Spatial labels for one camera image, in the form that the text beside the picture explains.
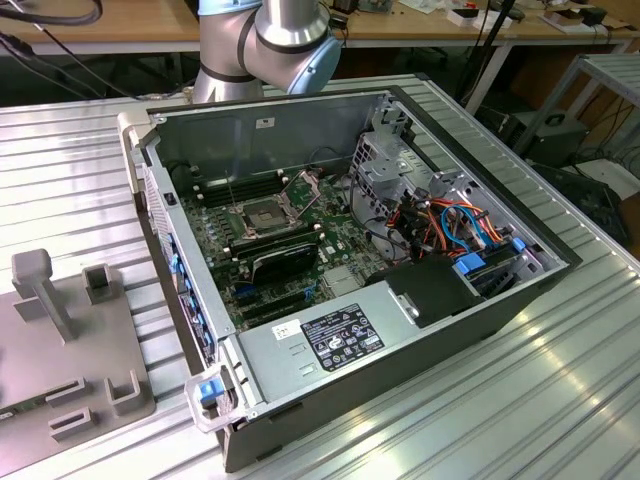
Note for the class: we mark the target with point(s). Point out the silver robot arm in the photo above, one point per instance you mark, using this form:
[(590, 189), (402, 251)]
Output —
[(280, 30)]

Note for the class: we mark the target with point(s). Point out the CPU socket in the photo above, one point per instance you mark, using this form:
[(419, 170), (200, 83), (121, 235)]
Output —
[(262, 217)]

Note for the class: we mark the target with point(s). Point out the black RAM slot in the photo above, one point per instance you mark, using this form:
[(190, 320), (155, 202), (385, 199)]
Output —
[(250, 240), (255, 177), (249, 251), (250, 247), (255, 189), (255, 185), (255, 181), (250, 243)]

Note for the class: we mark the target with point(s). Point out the black expansion slot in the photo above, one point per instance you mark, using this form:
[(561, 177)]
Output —
[(272, 300), (277, 311)]

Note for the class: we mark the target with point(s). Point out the blue expansion slot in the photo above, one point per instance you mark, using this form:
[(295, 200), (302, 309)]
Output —
[(243, 291)]

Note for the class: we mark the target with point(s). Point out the green motherboard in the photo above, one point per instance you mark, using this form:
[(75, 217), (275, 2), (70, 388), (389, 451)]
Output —
[(340, 232)]

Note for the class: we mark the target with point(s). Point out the black graphics card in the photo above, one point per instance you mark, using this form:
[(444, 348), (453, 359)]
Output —
[(285, 262)]

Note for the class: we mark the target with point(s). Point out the silver chipset heatsink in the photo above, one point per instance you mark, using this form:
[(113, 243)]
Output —
[(341, 280)]

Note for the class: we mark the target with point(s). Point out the silver metal disk bay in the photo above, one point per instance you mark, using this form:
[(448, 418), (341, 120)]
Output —
[(380, 170)]

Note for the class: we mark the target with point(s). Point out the black plastic shroud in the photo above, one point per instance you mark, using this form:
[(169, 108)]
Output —
[(430, 290)]

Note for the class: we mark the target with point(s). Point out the grey power supply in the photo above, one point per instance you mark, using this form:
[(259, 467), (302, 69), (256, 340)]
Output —
[(280, 360)]

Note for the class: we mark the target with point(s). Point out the blue plastic card clip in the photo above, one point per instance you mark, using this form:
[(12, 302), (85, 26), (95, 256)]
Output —
[(173, 261), (188, 286), (201, 324)]

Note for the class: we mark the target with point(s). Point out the open grey PC case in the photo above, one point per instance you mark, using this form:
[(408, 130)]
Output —
[(225, 135)]

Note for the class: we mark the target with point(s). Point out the blue disk carrier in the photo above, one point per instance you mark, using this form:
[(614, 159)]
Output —
[(470, 264)]

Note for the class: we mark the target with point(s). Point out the blue case latch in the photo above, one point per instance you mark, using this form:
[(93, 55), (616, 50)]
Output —
[(210, 391)]

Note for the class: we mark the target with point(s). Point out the blue drive tab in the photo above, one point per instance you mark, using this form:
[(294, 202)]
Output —
[(517, 245)]

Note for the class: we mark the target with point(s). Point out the white box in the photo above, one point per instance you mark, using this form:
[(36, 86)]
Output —
[(470, 16)]

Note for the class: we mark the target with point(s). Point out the wooden desk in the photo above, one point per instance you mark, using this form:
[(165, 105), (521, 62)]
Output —
[(125, 25)]

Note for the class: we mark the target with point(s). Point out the grey parts rack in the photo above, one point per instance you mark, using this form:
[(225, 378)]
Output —
[(50, 360)]

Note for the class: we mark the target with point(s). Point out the green RAM stick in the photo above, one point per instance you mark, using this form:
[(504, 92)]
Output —
[(20, 407)]

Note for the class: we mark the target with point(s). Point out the metal frame table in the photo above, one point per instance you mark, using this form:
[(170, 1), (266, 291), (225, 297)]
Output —
[(615, 65)]

